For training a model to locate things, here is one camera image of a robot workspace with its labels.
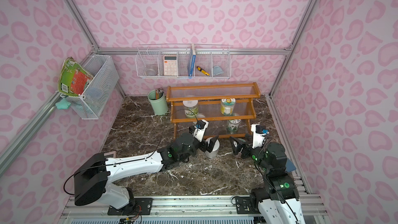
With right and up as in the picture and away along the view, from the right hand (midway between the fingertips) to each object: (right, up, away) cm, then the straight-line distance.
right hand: (237, 136), depth 68 cm
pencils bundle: (-44, +22, +32) cm, 58 cm away
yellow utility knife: (-15, +35, +27) cm, 47 cm away
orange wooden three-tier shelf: (-12, +18, +12) cm, 25 cm away
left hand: (-12, +3, +7) cm, 14 cm away
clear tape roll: (-48, +34, +28) cm, 65 cm away
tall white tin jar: (-9, -14, +20) cm, 27 cm away
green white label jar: (+3, +2, +26) cm, 26 cm away
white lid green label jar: (-22, +12, +14) cm, 29 cm away
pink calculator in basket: (-35, +38, +25) cm, 57 cm away
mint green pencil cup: (-44, +14, +35) cm, 58 cm away
